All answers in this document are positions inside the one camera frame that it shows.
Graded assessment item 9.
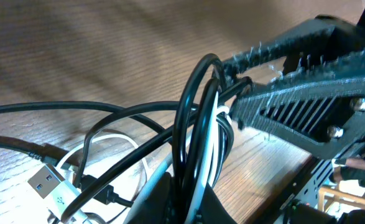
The thick black cable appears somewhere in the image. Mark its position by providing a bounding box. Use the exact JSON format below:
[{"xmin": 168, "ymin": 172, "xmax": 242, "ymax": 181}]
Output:
[{"xmin": 60, "ymin": 53, "xmax": 253, "ymax": 224}]

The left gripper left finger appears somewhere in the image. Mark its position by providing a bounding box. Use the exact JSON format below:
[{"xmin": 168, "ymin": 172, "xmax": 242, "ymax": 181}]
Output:
[{"xmin": 124, "ymin": 172, "xmax": 172, "ymax": 224}]

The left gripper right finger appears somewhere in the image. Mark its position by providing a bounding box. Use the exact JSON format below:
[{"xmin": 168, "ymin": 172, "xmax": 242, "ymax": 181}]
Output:
[{"xmin": 197, "ymin": 184, "xmax": 236, "ymax": 224}]

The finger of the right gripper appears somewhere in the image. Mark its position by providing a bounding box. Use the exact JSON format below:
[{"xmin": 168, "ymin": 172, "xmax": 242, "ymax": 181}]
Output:
[
  {"xmin": 223, "ymin": 15, "xmax": 365, "ymax": 78},
  {"xmin": 231, "ymin": 77, "xmax": 365, "ymax": 159}
]

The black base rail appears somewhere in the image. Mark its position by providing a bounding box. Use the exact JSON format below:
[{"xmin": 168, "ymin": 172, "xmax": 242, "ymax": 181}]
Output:
[{"xmin": 252, "ymin": 157, "xmax": 333, "ymax": 224}]

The white USB cable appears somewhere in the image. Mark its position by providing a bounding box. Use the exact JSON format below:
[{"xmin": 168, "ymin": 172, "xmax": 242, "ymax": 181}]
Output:
[{"xmin": 27, "ymin": 91, "xmax": 233, "ymax": 224}]

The thin black cable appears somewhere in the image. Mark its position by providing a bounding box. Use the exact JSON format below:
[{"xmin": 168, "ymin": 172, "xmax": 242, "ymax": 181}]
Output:
[{"xmin": 0, "ymin": 101, "xmax": 167, "ymax": 208}]

